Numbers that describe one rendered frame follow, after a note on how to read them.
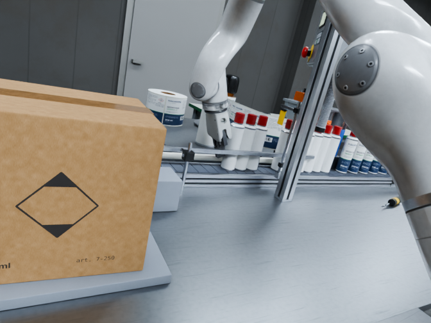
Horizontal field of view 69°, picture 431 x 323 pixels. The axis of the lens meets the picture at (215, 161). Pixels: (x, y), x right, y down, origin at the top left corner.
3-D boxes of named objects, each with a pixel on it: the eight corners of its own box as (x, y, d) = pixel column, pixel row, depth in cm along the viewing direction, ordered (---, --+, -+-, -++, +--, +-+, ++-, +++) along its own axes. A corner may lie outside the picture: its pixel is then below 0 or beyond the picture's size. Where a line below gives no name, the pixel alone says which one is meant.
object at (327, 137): (313, 168, 137) (328, 124, 131) (322, 173, 133) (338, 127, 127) (304, 168, 135) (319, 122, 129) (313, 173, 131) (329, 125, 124)
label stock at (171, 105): (153, 125, 149) (158, 95, 145) (138, 114, 164) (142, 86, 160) (188, 127, 161) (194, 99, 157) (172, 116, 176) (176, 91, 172)
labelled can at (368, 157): (360, 170, 153) (376, 130, 146) (369, 174, 148) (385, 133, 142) (353, 170, 150) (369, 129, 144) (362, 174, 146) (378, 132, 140)
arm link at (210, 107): (233, 99, 97) (233, 109, 99) (220, 94, 104) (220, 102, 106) (209, 105, 94) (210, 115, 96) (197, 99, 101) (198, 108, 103)
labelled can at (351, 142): (339, 170, 145) (354, 127, 139) (348, 174, 141) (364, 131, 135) (332, 169, 143) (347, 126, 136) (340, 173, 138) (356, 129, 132)
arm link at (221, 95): (220, 104, 94) (231, 95, 101) (217, 59, 88) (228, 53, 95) (195, 104, 97) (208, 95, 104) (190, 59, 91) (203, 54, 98)
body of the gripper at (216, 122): (233, 106, 98) (235, 139, 103) (218, 100, 106) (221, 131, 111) (211, 112, 95) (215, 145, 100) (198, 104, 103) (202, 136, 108)
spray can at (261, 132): (251, 166, 121) (265, 115, 115) (259, 171, 117) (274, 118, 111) (240, 165, 118) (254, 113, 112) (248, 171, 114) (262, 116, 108)
